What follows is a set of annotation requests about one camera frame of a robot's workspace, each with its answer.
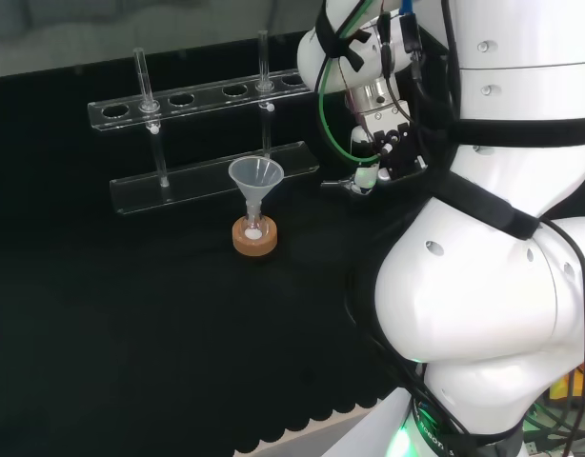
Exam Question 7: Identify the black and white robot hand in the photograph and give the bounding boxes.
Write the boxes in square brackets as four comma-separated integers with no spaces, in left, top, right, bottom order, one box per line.
[320,78,430,196]

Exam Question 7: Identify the clear glass weighing funnel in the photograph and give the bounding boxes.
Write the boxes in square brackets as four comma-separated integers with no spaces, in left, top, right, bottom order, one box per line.
[320,176,358,191]

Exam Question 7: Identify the translucent plastic funnel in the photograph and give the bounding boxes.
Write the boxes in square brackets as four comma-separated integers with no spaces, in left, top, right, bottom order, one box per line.
[228,156,284,228]

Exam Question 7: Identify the clear acrylic funnel stand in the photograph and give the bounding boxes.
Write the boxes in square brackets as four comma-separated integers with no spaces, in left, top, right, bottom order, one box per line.
[86,29,321,216]

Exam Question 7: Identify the small round-bottom glass flask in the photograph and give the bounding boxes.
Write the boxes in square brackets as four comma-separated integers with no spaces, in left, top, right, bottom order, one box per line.
[242,209,266,242]

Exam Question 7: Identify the yellow emergency stop button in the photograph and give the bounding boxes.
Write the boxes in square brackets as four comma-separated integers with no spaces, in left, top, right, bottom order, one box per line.
[548,354,585,406]

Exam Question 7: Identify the black bench cloth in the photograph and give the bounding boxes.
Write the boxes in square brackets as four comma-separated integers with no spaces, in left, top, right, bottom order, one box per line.
[0,28,460,457]

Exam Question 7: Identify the green cable on arm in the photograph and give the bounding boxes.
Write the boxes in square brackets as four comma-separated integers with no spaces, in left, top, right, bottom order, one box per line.
[317,0,393,166]

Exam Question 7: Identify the cork ring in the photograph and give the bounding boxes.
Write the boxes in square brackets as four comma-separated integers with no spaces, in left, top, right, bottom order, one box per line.
[232,216,279,258]

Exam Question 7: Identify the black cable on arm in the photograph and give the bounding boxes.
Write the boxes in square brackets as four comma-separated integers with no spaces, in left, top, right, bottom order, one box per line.
[542,216,585,457]

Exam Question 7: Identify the green cable by stop button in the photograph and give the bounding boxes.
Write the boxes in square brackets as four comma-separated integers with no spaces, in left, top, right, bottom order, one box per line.
[524,402,585,432]

